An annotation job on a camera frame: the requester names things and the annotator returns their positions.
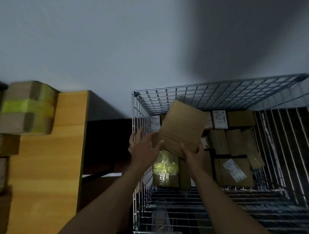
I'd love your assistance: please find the light wooden table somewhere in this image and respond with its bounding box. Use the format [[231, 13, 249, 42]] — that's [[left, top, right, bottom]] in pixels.
[[4, 90, 90, 234]]

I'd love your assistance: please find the pile of cardboard parcels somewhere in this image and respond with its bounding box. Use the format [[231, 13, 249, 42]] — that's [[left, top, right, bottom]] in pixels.
[[150, 110, 265, 191]]

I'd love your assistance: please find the yellow-green taped carton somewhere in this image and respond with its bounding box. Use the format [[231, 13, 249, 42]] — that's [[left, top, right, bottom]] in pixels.
[[0, 81, 61, 135]]

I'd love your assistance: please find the person's left hand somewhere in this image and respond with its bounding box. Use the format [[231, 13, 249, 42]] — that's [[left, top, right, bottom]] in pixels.
[[128, 126, 165, 172]]

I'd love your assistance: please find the plain brown cardboard box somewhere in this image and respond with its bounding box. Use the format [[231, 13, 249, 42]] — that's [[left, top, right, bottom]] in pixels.
[[158, 100, 209, 160]]

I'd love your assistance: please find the person's right forearm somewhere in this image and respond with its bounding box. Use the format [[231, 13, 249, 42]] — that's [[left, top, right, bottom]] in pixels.
[[192, 172, 269, 234]]

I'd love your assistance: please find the small brown carton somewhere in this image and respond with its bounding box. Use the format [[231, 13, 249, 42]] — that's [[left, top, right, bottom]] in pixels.
[[0, 134, 21, 156]]

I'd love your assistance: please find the person's right hand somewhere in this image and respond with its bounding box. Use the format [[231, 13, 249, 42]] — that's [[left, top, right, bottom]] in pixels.
[[180, 142, 206, 181]]

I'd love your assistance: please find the person's left forearm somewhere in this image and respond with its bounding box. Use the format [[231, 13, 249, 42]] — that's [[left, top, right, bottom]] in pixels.
[[57, 167, 151, 234]]

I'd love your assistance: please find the metal wire mesh cage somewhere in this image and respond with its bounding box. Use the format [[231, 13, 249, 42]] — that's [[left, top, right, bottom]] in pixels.
[[131, 73, 309, 234]]

